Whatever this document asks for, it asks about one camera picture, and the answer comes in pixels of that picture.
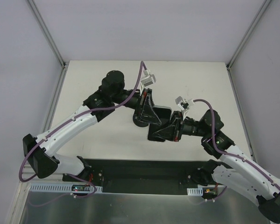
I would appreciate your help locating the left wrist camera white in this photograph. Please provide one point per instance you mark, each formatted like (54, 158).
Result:
(147, 80)

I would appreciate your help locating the black phone stand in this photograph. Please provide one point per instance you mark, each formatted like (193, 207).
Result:
(139, 123)

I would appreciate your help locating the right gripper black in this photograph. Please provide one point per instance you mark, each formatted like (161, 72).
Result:
(178, 126)

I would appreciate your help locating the right white cable duct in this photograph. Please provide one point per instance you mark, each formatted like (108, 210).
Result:
(195, 191)

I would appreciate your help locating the aluminium frame post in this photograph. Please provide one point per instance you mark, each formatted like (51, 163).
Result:
(46, 33)
(244, 40)

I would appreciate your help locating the right aluminium frame post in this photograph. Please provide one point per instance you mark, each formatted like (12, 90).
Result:
(244, 40)

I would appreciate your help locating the black smartphone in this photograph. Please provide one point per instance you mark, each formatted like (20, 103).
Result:
(164, 113)

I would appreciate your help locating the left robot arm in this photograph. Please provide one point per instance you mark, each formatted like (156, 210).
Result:
(41, 151)

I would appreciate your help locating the left aluminium frame post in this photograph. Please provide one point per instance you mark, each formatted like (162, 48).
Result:
(46, 33)

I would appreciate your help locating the left white cable duct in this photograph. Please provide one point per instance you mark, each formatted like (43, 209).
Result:
(64, 188)

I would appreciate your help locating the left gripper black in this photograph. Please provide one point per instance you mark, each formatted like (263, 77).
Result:
(142, 105)

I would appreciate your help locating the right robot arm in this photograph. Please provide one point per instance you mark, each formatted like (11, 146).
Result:
(231, 167)

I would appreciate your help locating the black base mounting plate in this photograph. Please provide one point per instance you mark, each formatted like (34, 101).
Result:
(150, 177)

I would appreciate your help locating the white cable duct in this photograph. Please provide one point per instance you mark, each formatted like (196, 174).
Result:
(195, 191)
(64, 188)

